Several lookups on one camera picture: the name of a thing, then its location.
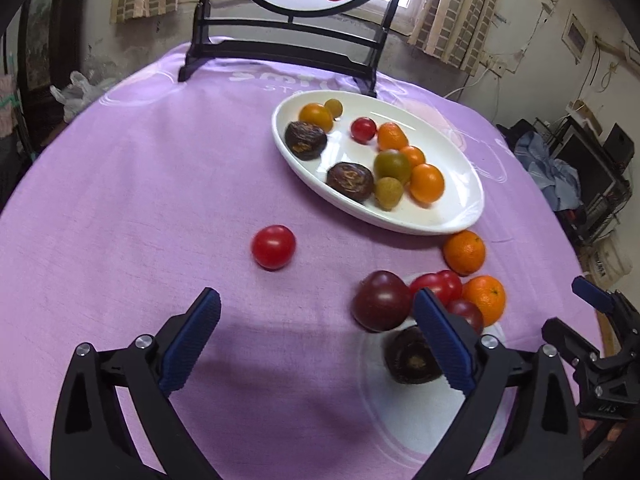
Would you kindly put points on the white plastic bag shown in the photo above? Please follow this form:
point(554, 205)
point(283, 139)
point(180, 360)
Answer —
point(77, 95)

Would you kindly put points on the purple tablecloth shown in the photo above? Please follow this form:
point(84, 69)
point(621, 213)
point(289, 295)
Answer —
point(150, 185)

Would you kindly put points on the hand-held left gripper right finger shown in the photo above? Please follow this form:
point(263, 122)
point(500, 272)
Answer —
point(445, 342)

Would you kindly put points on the wall socket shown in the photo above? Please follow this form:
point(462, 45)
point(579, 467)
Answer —
point(496, 65)

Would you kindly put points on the yellowish orange kumquat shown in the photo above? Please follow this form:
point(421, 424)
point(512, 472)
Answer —
point(315, 116)

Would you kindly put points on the dark purple tomato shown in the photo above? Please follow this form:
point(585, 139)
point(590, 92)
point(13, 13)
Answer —
point(467, 314)
point(381, 301)

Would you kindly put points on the dark wooden cabinet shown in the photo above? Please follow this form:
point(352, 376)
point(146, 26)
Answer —
point(45, 35)

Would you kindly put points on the white wall box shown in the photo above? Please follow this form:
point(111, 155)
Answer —
point(576, 35)

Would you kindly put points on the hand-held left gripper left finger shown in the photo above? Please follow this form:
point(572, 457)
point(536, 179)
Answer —
point(192, 340)

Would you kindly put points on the orange mandarin with green underside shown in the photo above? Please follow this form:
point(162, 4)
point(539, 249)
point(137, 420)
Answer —
point(392, 165)

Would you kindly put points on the dark brown water chestnut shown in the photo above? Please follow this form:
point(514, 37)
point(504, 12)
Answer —
point(305, 140)
point(410, 360)
point(350, 181)

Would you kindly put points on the white oval plate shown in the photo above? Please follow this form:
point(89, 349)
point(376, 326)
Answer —
point(450, 210)

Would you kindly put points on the black-framed persimmon painting screen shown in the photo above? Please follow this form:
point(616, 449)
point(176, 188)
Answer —
point(280, 52)

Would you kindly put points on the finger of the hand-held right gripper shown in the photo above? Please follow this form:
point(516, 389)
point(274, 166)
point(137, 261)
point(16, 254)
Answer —
point(570, 337)
point(590, 292)

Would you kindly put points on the red cherry tomato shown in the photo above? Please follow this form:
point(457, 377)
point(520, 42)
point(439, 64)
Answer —
point(363, 129)
point(426, 287)
point(273, 246)
point(451, 284)

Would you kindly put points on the small yellow-green fruit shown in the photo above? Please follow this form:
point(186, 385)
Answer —
point(389, 194)
point(334, 107)

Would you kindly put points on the black monitor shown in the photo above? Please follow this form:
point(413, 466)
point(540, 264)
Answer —
point(590, 170)

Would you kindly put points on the white sack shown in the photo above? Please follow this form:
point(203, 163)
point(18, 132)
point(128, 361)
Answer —
point(607, 265)

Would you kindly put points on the blue cloth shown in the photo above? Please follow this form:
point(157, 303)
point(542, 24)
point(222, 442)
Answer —
point(550, 170)

